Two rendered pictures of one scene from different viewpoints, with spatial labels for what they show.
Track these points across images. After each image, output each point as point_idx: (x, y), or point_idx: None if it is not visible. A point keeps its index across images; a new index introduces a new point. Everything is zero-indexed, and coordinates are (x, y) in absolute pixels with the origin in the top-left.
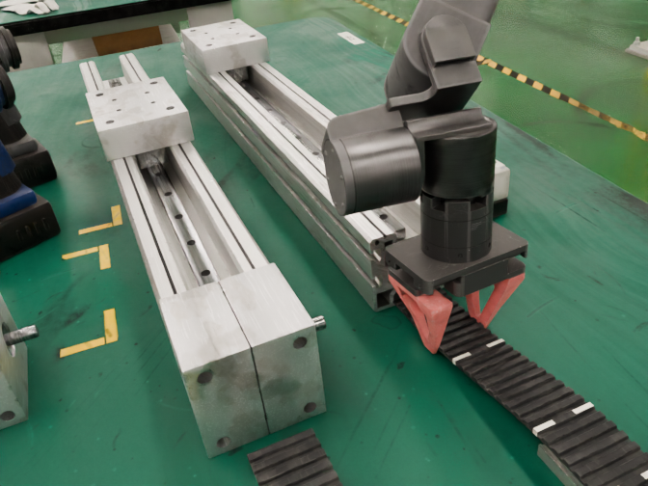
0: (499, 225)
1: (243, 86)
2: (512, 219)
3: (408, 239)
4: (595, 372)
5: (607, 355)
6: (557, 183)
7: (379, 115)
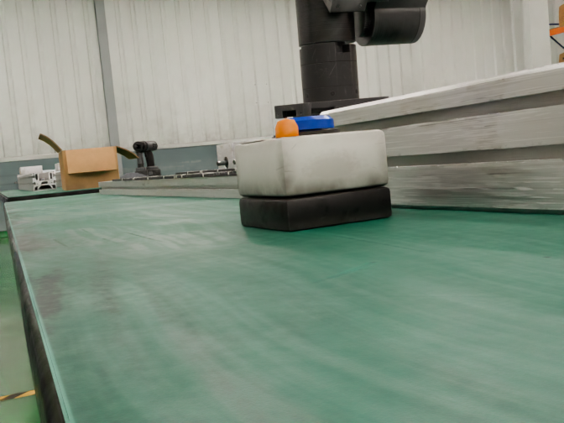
0: (290, 104)
1: None
2: (237, 225)
3: (370, 97)
4: (236, 205)
5: (220, 207)
6: (117, 248)
7: None
